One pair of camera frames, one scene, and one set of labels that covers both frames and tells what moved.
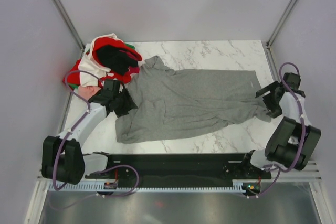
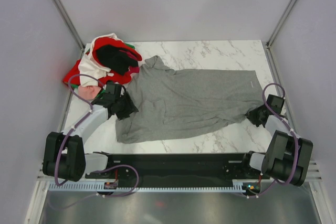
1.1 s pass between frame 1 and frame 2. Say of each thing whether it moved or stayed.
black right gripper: moved
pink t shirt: stayed
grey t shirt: stayed
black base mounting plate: stayed
